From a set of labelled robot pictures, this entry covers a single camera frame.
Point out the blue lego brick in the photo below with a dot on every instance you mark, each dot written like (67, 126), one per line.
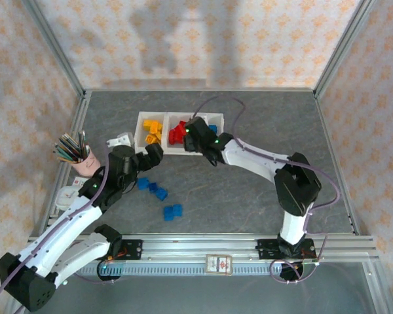
(177, 210)
(154, 186)
(161, 193)
(168, 213)
(143, 183)
(213, 128)

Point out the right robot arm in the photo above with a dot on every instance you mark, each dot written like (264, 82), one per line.
(255, 157)

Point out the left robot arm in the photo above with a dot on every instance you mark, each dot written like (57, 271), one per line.
(62, 229)

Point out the small red white card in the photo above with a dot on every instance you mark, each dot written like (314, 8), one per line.
(78, 181)

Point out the grey pencil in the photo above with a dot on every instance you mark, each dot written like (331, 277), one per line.
(81, 144)

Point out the yellow pencil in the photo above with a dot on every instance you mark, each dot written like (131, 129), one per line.
(67, 159)

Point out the green pencil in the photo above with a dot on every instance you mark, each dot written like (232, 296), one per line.
(65, 151)

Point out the white alarm clock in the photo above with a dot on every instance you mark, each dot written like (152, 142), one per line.
(65, 196)

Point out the framed label card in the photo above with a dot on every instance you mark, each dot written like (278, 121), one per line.
(218, 264)

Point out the aluminium side frame rail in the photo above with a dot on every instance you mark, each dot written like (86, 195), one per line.
(330, 140)
(75, 124)

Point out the aluminium back frame rail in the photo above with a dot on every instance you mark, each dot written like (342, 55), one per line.
(249, 89)

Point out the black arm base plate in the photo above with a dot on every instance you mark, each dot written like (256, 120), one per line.
(132, 250)
(265, 250)

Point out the aluminium front frame rail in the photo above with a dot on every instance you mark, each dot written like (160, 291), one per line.
(183, 248)

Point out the aluminium frame post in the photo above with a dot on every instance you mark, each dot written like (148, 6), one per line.
(340, 42)
(376, 288)
(52, 49)

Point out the lower aluminium frame post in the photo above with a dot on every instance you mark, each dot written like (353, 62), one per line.
(376, 288)

